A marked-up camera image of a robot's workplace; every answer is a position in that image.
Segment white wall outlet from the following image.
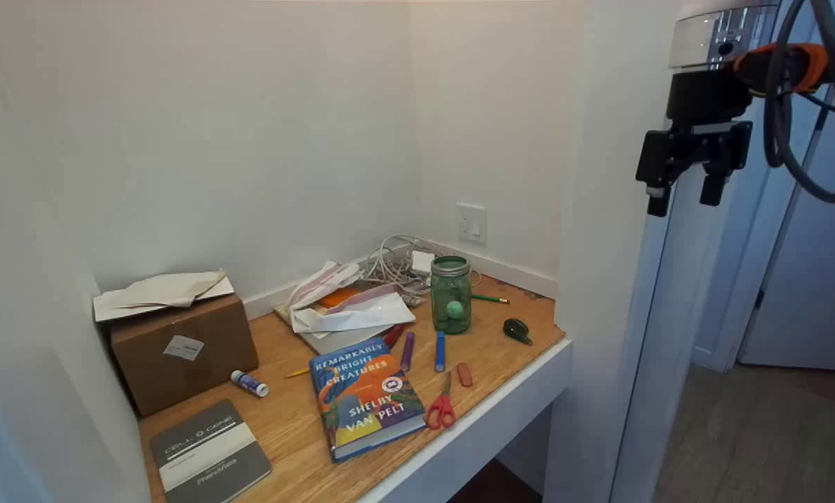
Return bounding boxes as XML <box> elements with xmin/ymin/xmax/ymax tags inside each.
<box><xmin>453</xmin><ymin>199</ymin><xmax>490</xmax><ymax>251</ymax></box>

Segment white cable bundle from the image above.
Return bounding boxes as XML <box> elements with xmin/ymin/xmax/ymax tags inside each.
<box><xmin>356</xmin><ymin>236</ymin><xmax>439</xmax><ymax>307</ymax></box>

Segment brown cardboard box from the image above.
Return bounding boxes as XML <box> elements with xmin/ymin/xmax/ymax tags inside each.
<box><xmin>105</xmin><ymin>293</ymin><xmax>261</xmax><ymax>420</ymax></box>

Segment white and orange envelope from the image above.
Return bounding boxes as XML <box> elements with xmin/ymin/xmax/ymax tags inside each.
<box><xmin>288</xmin><ymin>283</ymin><xmax>418</xmax><ymax>342</ymax></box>

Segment green glass jar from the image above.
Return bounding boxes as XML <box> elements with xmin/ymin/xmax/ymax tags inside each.
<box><xmin>427</xmin><ymin>254</ymin><xmax>476</xmax><ymax>339</ymax></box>

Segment red handled scissors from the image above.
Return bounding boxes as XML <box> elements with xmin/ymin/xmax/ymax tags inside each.
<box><xmin>422</xmin><ymin>370</ymin><xmax>461</xmax><ymax>434</ymax></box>

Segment beige folded paper bag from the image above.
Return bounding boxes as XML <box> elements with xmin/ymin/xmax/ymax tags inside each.
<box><xmin>92</xmin><ymin>268</ymin><xmax>236</xmax><ymax>326</ymax></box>

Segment colourful hardcover book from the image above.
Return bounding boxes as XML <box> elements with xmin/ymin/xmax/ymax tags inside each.
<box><xmin>306</xmin><ymin>336</ymin><xmax>429</xmax><ymax>468</ymax></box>

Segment orange cable strap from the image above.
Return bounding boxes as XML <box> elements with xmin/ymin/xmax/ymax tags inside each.
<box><xmin>732</xmin><ymin>41</ymin><xmax>831</xmax><ymax>99</ymax></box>

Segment white crumpled paper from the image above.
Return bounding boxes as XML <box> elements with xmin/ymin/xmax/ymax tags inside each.
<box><xmin>281</xmin><ymin>257</ymin><xmax>367</xmax><ymax>317</ymax></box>

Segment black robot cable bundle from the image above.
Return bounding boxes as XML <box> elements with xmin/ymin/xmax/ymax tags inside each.
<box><xmin>761</xmin><ymin>0</ymin><xmax>835</xmax><ymax>206</ymax></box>

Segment small black key fob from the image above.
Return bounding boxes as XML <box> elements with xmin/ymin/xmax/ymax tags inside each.
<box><xmin>500</xmin><ymin>317</ymin><xmax>535</xmax><ymax>350</ymax></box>

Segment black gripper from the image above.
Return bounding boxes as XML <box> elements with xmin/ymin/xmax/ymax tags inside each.
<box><xmin>633</xmin><ymin>67</ymin><xmax>757</xmax><ymax>222</ymax></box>

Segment white door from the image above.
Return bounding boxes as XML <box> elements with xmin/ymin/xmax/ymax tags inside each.
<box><xmin>736</xmin><ymin>0</ymin><xmax>835</xmax><ymax>378</ymax></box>

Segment purple marker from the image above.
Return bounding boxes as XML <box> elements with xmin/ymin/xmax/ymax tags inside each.
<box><xmin>395</xmin><ymin>326</ymin><xmax>418</xmax><ymax>378</ymax></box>

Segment white power adapter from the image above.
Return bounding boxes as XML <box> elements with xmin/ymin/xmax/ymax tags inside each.
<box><xmin>407</xmin><ymin>245</ymin><xmax>439</xmax><ymax>277</ymax></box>

